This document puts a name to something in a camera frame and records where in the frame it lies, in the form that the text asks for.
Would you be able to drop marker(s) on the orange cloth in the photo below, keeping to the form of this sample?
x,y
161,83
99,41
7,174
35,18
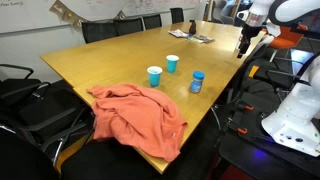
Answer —
x,y
140,116

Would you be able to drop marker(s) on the wall whiteboard with writing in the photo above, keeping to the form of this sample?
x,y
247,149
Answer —
x,y
30,15

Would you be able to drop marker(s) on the colourful magazine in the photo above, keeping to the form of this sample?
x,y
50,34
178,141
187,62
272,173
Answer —
x,y
201,39

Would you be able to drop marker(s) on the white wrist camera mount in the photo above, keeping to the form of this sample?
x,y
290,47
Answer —
x,y
242,15

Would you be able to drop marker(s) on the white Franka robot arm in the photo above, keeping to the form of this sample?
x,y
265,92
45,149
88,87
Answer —
x,y
293,106

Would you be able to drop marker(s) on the dark brown bottle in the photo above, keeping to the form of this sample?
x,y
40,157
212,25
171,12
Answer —
x,y
192,27

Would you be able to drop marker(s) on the brown paper bunting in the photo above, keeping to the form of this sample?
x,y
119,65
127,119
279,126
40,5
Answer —
x,y
71,16

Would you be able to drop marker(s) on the blue lidded jar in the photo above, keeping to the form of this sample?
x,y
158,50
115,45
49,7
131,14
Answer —
x,y
197,82

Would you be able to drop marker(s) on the blue plastic cup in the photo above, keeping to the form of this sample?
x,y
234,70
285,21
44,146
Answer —
x,y
154,77
172,64

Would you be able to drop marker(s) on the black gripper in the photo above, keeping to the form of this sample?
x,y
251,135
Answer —
x,y
249,32

